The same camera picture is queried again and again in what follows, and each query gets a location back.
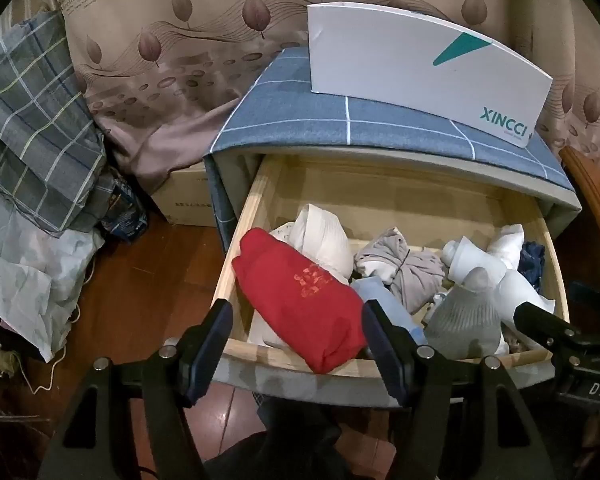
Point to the grey plaid blanket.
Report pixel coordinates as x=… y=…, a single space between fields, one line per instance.
x=30 y=110

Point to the blue packet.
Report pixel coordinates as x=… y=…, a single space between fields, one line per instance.
x=125 y=210

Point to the white grey underwear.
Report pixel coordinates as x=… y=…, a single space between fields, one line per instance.
x=465 y=320

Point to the white cardboard box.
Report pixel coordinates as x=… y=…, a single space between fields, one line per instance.
x=405 y=60

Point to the wooden drawer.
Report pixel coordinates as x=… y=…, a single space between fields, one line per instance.
x=380 y=195

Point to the brown cardboard box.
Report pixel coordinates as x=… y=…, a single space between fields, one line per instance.
x=185 y=195

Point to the light blue underwear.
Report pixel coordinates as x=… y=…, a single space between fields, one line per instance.
x=395 y=310

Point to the navy lace underwear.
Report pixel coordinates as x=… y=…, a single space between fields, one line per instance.
x=532 y=265

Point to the grey knotted underwear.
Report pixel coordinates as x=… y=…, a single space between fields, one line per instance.
x=410 y=280

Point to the cream white rolled underwear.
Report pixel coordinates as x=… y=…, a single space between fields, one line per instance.
x=320 y=240

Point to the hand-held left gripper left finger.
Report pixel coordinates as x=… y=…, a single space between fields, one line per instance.
x=207 y=355

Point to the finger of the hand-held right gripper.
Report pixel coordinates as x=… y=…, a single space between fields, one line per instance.
x=595 y=295
x=540 y=320

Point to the leaf printed fabric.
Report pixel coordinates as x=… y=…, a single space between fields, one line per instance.
x=180 y=60

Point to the white crumpled sheet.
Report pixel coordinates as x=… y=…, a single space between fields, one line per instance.
x=20 y=280

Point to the blue plaid cloth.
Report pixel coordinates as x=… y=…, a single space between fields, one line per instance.
x=305 y=110

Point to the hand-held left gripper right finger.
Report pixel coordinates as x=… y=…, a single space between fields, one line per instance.
x=385 y=355

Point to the red underwear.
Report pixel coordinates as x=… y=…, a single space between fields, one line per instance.
x=300 y=300

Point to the white crumpled underwear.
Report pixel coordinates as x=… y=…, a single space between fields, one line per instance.
x=517 y=290

